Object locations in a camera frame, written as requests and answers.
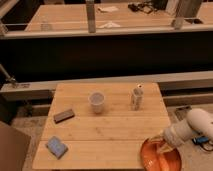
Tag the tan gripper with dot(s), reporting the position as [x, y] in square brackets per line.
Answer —
[160, 145]

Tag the orange ceramic bowl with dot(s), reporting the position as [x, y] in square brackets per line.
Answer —
[150, 159]

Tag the orange pepper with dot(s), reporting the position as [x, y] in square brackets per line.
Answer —
[167, 162]

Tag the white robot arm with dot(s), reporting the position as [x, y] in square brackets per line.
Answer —
[198, 122]

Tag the blue and black device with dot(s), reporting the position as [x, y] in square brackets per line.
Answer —
[204, 143]

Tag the wooden table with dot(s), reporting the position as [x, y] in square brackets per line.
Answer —
[108, 140]

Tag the translucent plastic cup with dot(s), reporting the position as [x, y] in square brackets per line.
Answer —
[96, 101]

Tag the dark grey sponge block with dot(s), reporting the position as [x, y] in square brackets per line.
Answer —
[63, 116]

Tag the blue sponge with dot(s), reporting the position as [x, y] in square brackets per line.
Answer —
[56, 147]

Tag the white paper on far table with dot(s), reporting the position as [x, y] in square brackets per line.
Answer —
[110, 25]

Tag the brown cardboard box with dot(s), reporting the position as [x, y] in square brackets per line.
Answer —
[13, 148]

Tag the grey metal post right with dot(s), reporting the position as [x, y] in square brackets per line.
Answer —
[187, 12]

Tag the grey metal post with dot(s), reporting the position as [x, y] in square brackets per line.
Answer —
[187, 12]
[90, 9]

